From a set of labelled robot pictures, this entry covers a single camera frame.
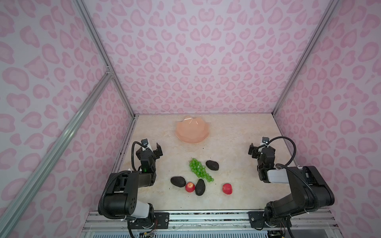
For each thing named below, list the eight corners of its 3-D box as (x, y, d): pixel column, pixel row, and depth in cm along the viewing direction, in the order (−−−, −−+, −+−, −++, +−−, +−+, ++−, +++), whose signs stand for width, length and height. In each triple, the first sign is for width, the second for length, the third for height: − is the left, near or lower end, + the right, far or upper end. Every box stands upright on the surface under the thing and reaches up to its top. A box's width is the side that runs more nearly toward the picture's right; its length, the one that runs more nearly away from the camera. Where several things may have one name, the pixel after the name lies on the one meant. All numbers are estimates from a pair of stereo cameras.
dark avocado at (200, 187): (195, 196, 82) (195, 193, 79) (195, 180, 88) (195, 177, 84) (205, 196, 82) (205, 193, 79) (204, 180, 88) (204, 177, 84)
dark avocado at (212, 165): (204, 166, 94) (205, 163, 91) (208, 161, 97) (208, 158, 93) (215, 173, 91) (216, 170, 88) (219, 167, 94) (220, 164, 90)
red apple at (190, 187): (185, 192, 83) (185, 190, 81) (185, 184, 86) (185, 182, 83) (195, 192, 83) (195, 190, 80) (195, 184, 86) (195, 182, 83)
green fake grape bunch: (205, 187, 85) (205, 184, 82) (187, 165, 94) (186, 162, 91) (213, 180, 88) (214, 177, 85) (195, 159, 97) (195, 156, 93)
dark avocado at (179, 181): (170, 187, 85) (169, 185, 82) (171, 179, 88) (170, 176, 86) (185, 187, 85) (185, 185, 82) (185, 179, 88) (185, 176, 86)
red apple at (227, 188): (222, 194, 83) (223, 192, 79) (221, 185, 86) (222, 182, 82) (231, 194, 83) (233, 192, 79) (230, 185, 86) (231, 182, 82)
